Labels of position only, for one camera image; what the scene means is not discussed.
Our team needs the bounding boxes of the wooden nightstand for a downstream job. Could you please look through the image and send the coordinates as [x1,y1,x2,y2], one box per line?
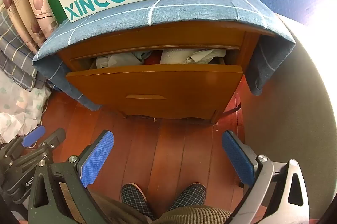
[56,21,261,125]

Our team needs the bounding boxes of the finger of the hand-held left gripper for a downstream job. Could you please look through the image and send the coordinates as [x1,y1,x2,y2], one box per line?
[0,125,46,162]
[8,128,66,175]

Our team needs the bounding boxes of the person's corduroy trouser legs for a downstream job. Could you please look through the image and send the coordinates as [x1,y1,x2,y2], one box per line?
[153,204,233,224]

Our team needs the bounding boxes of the pale green underwear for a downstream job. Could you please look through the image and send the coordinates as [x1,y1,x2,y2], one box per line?
[186,49,227,65]

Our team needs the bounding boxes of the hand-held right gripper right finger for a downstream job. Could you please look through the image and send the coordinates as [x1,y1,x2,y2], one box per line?
[222,130,311,224]

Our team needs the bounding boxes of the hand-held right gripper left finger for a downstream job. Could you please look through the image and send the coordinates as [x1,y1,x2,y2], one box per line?
[28,130,114,224]

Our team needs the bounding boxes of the pale blue underwear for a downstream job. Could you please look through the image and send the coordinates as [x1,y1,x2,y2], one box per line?
[95,51,145,70]

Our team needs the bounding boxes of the blue checked cloth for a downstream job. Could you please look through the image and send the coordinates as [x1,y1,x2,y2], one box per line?
[32,0,297,112]

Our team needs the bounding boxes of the grey plaid bedding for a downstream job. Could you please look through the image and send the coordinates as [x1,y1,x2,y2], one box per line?
[0,0,53,91]

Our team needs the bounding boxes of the plaid slipper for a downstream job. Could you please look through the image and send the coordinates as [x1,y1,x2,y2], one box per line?
[121,183,147,214]
[171,182,207,212]

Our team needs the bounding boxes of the red sock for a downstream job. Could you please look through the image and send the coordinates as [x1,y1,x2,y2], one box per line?
[143,54,163,65]

